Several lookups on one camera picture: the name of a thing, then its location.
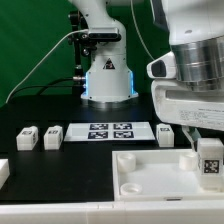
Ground black cables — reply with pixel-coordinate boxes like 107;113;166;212
5;77;86;101

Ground white left obstacle bar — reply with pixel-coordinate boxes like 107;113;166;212
0;159;10;189

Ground black camera stand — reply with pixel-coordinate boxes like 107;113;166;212
68;11;93;88

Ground white front obstacle bar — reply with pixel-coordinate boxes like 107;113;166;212
0;200;224;224

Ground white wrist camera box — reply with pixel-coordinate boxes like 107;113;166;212
147;51;177;79

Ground white square tabletop part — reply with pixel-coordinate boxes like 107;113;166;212
112;149;224;202

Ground white obstacle bar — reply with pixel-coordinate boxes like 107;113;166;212
0;159;10;189
0;200;224;224

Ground white fiducial marker plate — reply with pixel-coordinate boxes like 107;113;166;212
64;122;155;142

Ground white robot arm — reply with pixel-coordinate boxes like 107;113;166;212
68;0;224;131

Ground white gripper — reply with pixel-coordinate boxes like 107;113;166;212
151;79;224;151

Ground white cable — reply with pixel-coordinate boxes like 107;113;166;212
5;29;90;104

